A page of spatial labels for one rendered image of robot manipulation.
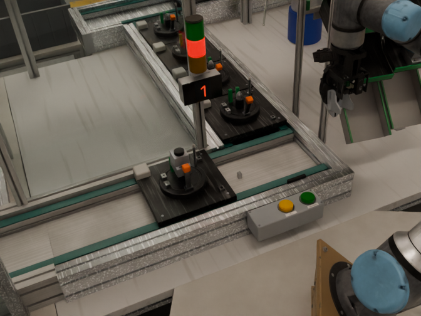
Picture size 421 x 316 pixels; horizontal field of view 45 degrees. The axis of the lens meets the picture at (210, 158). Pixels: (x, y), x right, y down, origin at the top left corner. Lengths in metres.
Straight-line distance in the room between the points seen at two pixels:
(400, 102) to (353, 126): 0.19
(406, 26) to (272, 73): 1.21
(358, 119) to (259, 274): 0.59
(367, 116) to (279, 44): 0.89
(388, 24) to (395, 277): 0.48
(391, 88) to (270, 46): 0.84
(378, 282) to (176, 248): 0.62
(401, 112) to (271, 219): 0.59
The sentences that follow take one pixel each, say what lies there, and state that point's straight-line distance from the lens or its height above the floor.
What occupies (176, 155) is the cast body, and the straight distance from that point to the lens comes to 1.43.
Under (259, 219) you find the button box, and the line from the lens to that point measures 1.42.
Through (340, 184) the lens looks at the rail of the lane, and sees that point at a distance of 1.58.
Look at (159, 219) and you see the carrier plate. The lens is 1.42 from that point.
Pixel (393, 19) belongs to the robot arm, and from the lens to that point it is 1.09.
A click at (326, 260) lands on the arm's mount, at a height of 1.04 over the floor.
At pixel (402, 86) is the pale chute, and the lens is 1.77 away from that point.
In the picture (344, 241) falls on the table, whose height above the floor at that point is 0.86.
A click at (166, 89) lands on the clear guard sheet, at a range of 1.50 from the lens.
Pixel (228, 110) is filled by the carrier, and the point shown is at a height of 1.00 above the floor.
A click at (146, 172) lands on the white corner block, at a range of 1.55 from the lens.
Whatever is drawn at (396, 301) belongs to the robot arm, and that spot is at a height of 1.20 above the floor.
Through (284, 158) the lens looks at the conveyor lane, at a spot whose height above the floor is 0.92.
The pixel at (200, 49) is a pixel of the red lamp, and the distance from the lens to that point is 1.42.
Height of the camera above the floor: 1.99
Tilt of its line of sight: 40 degrees down
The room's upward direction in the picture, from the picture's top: 4 degrees counter-clockwise
